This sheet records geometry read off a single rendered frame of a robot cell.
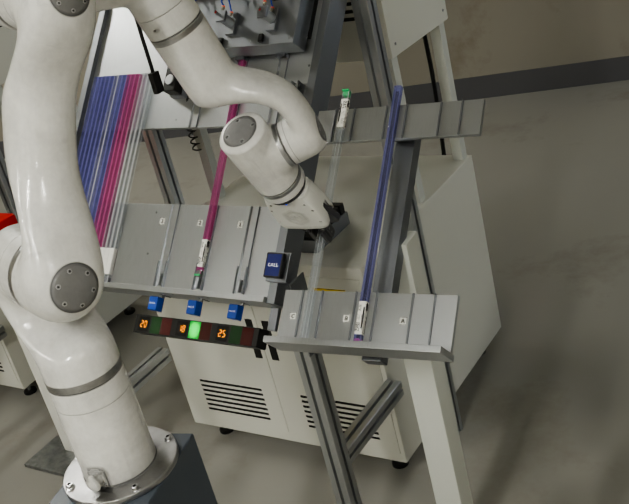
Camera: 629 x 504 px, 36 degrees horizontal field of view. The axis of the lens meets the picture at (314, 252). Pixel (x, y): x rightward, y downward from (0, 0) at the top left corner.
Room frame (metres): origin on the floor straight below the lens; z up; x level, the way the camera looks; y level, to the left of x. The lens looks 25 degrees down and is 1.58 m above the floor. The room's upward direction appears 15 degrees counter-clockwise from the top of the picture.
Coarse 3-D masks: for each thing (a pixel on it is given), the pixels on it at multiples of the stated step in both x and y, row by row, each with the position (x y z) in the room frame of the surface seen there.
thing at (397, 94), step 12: (396, 96) 1.73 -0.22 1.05; (396, 108) 1.72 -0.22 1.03; (396, 120) 1.70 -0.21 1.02; (384, 156) 1.66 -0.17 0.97; (384, 168) 1.64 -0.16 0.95; (384, 180) 1.63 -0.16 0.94; (384, 192) 1.61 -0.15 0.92; (384, 204) 1.60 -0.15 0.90; (372, 228) 1.57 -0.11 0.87; (372, 240) 1.55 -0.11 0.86; (372, 252) 1.54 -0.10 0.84; (372, 264) 1.52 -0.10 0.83; (372, 276) 1.51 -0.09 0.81; (360, 300) 1.49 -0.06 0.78; (360, 336) 1.44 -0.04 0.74
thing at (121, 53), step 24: (120, 24) 2.42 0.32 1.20; (120, 48) 2.38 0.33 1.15; (312, 48) 2.00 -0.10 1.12; (96, 72) 2.39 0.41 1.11; (120, 72) 2.33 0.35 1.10; (144, 72) 2.28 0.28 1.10; (288, 72) 2.01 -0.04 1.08; (168, 96) 2.19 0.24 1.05; (168, 120) 2.15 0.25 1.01; (192, 120) 2.10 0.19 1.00; (216, 120) 2.06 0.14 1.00
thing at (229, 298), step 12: (108, 288) 1.97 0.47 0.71; (120, 288) 1.93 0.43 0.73; (132, 288) 1.91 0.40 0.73; (144, 288) 1.89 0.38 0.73; (156, 288) 1.87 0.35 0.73; (168, 288) 1.85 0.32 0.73; (204, 300) 1.84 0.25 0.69; (216, 300) 1.80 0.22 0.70; (228, 300) 1.77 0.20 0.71; (240, 300) 1.73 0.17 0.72; (252, 300) 1.70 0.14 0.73; (264, 300) 1.69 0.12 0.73
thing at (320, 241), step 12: (348, 96) 1.80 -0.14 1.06; (336, 132) 1.75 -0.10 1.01; (336, 144) 1.74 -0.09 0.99; (336, 156) 1.72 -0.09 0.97; (336, 168) 1.70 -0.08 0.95; (324, 240) 1.62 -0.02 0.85; (312, 264) 1.59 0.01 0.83; (312, 276) 1.57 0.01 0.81; (312, 288) 1.55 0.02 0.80; (312, 300) 1.54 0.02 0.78; (312, 312) 1.53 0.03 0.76; (300, 336) 1.50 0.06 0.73
